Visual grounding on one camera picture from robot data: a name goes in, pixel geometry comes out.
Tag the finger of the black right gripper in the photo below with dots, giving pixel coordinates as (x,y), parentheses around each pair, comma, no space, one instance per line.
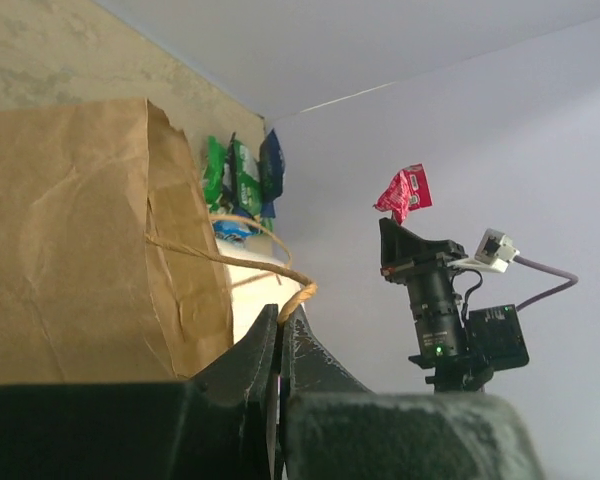
(397,244)

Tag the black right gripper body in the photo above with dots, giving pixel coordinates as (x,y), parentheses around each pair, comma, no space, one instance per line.
(433,256)

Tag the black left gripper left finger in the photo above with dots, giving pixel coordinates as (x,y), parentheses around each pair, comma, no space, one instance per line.
(219,424)

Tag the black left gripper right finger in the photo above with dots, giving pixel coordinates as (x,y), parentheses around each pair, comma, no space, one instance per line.
(333,427)

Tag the red snack packet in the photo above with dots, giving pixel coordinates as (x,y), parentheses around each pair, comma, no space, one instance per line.
(408,191)

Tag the dark blue kettle chips bag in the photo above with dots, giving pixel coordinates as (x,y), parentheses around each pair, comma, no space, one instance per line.
(267,210)

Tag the dark blue snack packet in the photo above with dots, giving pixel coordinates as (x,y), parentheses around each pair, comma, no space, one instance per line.
(271,168)

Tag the blue white snack packet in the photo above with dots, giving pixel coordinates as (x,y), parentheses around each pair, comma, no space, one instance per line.
(233,231)

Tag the brown paper bag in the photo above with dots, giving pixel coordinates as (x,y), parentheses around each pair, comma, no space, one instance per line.
(109,267)

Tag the green yellow snack bag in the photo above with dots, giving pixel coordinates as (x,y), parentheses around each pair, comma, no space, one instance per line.
(213,179)

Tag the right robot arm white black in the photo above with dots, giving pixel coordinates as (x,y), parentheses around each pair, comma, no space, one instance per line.
(463,347)

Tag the white cylindrical toy drum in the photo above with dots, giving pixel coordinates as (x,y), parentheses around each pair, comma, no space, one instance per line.
(249,294)

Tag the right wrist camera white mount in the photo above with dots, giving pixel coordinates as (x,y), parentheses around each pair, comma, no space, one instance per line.
(494,254)

